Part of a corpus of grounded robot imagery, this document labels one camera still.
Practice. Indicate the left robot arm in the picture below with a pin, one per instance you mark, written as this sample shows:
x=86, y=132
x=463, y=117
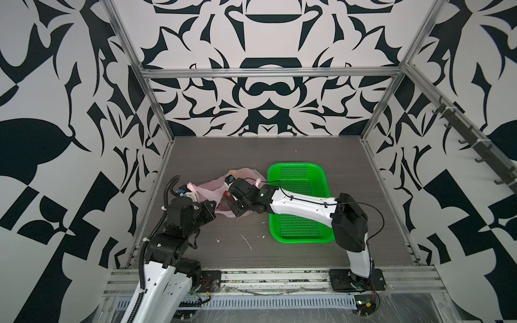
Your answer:
x=165, y=275

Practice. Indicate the green plastic basket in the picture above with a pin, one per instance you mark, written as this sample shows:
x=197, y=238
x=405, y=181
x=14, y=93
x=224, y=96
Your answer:
x=302, y=204

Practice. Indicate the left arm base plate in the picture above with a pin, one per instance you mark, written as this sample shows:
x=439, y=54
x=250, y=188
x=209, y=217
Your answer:
x=207, y=281

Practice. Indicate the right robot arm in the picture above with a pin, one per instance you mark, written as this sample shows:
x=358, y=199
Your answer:
x=343, y=215

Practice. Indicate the pink plastic bag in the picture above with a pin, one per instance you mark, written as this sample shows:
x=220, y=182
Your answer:
x=216, y=189

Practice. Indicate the small circuit board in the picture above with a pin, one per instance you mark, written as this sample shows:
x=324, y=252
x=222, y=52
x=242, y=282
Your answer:
x=366, y=305

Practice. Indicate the white slotted cable duct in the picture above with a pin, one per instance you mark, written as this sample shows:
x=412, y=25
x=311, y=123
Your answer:
x=284, y=302

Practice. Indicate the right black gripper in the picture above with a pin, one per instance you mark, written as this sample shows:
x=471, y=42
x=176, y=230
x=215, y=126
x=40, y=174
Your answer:
x=235, y=209

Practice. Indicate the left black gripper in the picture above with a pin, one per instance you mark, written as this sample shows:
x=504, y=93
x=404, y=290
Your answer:
x=208, y=211

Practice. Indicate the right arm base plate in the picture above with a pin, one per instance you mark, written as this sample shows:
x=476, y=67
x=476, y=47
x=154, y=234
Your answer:
x=343, y=280

